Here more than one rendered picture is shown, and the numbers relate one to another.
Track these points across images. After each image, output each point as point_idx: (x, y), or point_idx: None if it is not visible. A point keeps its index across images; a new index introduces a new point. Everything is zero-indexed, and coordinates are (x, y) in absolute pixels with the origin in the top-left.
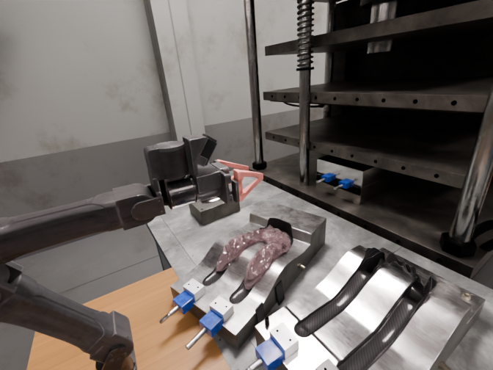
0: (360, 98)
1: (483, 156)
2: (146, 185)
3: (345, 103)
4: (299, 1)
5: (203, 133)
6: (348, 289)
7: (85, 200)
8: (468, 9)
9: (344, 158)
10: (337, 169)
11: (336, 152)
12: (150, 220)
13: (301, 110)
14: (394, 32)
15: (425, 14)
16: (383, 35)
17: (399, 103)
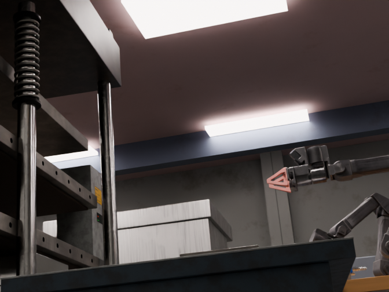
0: (58, 173)
1: (117, 234)
2: (332, 164)
3: (50, 173)
4: (32, 22)
5: (293, 149)
6: None
7: (362, 159)
8: (78, 134)
9: (52, 249)
10: (52, 268)
11: (47, 241)
12: (338, 181)
13: (35, 163)
14: (58, 122)
15: (68, 121)
16: (54, 119)
17: (74, 188)
